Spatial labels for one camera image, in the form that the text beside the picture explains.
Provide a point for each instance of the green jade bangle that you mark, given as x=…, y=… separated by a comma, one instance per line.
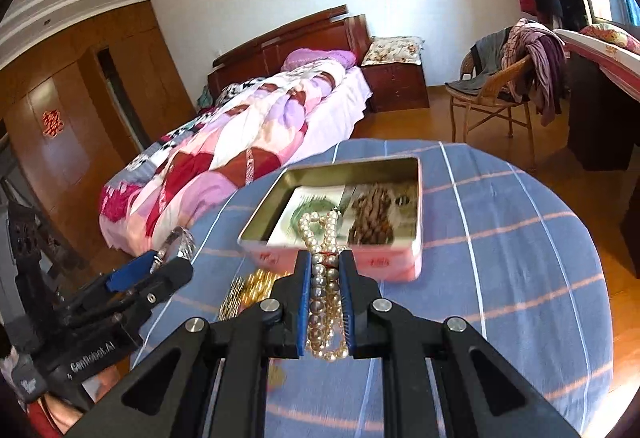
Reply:
x=310, y=213

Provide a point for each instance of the dark wooden desk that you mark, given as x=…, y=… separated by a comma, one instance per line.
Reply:
x=600, y=118

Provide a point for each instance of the red paper decoration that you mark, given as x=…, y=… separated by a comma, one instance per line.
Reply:
x=50, y=123

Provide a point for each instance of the floral cushion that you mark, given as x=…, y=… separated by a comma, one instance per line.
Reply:
x=392, y=49

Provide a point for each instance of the wooden nightstand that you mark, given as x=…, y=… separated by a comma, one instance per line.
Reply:
x=395, y=86

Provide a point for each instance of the person's left hand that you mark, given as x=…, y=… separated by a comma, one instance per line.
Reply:
x=60, y=414

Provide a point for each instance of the dark carved chair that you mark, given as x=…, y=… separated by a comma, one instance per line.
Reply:
x=30, y=243

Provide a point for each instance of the wooden wardrobe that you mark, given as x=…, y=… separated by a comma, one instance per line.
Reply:
x=75, y=93

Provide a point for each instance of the silver bangle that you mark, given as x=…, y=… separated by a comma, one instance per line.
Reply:
x=184, y=238

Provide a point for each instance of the pink pillow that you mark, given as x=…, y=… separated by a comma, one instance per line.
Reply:
x=315, y=58

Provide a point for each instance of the grey garment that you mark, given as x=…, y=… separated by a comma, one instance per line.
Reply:
x=480, y=78

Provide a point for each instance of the pink bedsheet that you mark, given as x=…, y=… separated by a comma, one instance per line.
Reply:
x=347, y=93

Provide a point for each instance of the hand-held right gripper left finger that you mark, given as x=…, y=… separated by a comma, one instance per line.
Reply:
x=301, y=313

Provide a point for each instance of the wicker chair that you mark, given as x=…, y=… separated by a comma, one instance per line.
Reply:
x=480, y=108

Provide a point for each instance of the floral pink bedding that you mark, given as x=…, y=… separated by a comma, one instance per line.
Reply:
x=610, y=43

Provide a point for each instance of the black white patterned blanket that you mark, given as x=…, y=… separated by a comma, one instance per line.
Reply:
x=235, y=91

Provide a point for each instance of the blue checked tablecloth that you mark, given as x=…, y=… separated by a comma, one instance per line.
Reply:
x=500, y=243

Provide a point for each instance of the purple garments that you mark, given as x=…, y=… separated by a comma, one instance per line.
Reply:
x=540, y=58

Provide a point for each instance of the pink patchwork quilt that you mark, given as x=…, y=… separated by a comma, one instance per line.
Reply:
x=240, y=143

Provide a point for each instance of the wooden bed headboard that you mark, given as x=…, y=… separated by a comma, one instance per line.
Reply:
x=280, y=43

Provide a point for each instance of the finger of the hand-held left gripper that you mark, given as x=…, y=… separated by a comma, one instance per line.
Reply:
x=167, y=278
x=127, y=275

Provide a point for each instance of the teal cloth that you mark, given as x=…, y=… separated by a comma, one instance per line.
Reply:
x=205, y=96

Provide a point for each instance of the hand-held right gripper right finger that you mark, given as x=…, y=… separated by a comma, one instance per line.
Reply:
x=348, y=313

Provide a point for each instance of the pink tin box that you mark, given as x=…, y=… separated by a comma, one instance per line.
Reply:
x=390, y=263

